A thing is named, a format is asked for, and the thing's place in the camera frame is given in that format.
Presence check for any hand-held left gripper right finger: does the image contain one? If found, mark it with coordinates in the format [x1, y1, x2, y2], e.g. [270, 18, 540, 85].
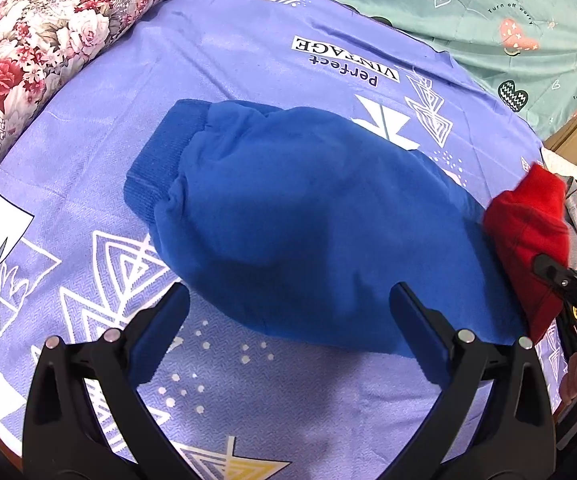
[389, 282, 556, 480]

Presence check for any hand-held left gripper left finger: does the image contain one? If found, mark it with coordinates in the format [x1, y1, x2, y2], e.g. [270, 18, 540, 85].
[21, 282, 192, 480]

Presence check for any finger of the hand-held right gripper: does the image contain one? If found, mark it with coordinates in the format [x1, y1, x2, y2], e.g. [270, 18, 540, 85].
[532, 254, 577, 303]

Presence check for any blue sweatshirt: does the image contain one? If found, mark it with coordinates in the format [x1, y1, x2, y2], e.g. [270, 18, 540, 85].
[123, 100, 571, 361]

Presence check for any white pillow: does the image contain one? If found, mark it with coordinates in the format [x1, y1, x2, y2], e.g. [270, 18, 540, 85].
[541, 147, 577, 186]

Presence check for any purple printed bed sheet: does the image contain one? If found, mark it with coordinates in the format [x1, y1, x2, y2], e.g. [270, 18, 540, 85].
[0, 0, 569, 480]

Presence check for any green heart print sheet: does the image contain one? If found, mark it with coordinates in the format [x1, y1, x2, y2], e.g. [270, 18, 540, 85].
[248, 0, 577, 143]

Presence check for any floral pillow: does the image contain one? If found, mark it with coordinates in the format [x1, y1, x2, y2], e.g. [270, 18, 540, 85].
[0, 0, 184, 201]

